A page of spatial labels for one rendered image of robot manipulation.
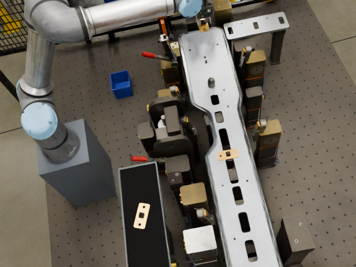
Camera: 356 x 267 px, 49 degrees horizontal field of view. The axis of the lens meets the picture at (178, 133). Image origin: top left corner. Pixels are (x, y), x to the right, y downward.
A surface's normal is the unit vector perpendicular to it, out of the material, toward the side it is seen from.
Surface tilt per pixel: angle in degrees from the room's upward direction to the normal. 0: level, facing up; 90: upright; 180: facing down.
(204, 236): 0
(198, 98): 0
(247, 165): 0
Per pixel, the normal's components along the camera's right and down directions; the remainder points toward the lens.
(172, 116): -0.12, -0.47
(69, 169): 0.23, 0.84
